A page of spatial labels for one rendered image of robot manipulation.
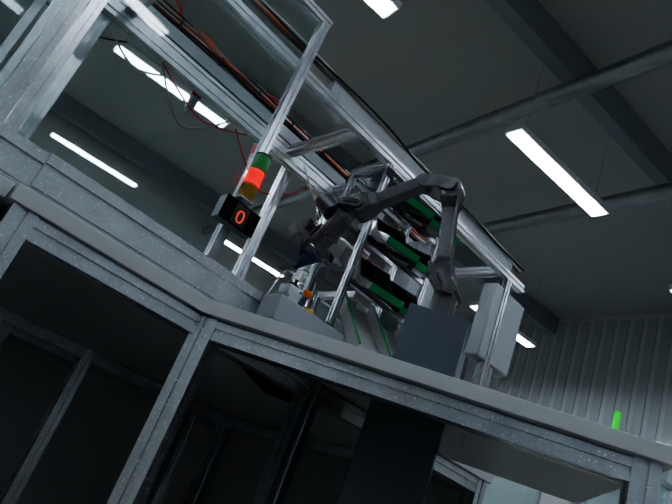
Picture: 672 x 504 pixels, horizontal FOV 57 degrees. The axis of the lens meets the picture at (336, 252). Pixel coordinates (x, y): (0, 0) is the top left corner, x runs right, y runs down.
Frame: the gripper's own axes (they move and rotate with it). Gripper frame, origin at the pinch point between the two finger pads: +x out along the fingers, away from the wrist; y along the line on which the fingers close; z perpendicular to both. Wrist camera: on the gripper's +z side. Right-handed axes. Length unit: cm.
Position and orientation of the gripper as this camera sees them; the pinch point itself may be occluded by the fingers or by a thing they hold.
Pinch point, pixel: (302, 259)
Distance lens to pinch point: 173.9
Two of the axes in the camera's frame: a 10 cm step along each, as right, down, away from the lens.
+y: -6.5, -5.1, -5.6
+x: -7.1, 6.8, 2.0
